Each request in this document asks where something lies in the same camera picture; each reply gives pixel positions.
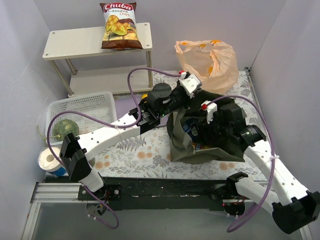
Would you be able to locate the blue snack packet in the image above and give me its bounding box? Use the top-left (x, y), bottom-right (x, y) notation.
top-left (182, 118), bottom-right (198, 138)

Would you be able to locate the green canvas tote bag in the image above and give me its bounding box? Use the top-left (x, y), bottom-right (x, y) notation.
top-left (166, 90), bottom-right (245, 165)

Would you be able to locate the orange plastic grocery bag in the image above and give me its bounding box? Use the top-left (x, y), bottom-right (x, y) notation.
top-left (174, 40), bottom-right (239, 94)

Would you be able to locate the yellow mango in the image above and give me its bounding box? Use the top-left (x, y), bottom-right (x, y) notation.
top-left (140, 94), bottom-right (148, 103)

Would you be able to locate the cassava chips bag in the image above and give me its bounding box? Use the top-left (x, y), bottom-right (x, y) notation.
top-left (99, 2), bottom-right (143, 50)

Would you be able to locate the green melon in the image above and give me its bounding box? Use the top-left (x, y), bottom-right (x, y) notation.
top-left (53, 119), bottom-right (80, 141)

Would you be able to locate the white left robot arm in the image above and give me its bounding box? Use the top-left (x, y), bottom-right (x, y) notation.
top-left (59, 81), bottom-right (201, 200)

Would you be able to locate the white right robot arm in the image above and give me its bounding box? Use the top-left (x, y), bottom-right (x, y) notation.
top-left (200, 100), bottom-right (320, 234)

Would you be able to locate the floral patterned table mat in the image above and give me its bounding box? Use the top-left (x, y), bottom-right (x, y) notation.
top-left (72, 69), bottom-right (273, 181)

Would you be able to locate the purple plastic tray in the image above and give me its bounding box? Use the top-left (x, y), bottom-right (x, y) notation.
top-left (114, 95), bottom-right (136, 119)

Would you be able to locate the white perforated plastic basket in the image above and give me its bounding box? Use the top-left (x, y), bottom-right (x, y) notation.
top-left (45, 91), bottom-right (117, 135)

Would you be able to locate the white two-tier shelf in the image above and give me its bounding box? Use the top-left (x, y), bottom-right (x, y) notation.
top-left (42, 26), bottom-right (154, 97)

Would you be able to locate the white paper towel roll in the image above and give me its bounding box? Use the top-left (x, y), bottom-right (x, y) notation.
top-left (38, 147), bottom-right (67, 177)

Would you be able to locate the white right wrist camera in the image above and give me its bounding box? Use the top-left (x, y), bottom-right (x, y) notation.
top-left (201, 100), bottom-right (218, 124)

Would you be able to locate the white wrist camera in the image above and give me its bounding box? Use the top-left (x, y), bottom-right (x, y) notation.
top-left (178, 71), bottom-right (202, 99)
top-left (201, 100), bottom-right (218, 124)

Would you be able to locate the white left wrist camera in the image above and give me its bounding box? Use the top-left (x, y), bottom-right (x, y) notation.
top-left (178, 71), bottom-right (202, 99)

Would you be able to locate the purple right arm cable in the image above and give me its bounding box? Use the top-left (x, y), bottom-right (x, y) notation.
top-left (207, 94), bottom-right (277, 233)

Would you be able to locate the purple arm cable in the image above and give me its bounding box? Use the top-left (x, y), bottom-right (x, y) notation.
top-left (46, 67), bottom-right (186, 230)
top-left (207, 94), bottom-right (277, 233)

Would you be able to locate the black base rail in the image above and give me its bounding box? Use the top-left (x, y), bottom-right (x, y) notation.
top-left (94, 177), bottom-right (246, 217)

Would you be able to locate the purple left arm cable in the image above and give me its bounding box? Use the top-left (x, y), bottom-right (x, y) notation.
top-left (46, 67), bottom-right (186, 230)

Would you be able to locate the aluminium frame rail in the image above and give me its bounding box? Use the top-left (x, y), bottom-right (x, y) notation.
top-left (22, 183), bottom-right (88, 240)

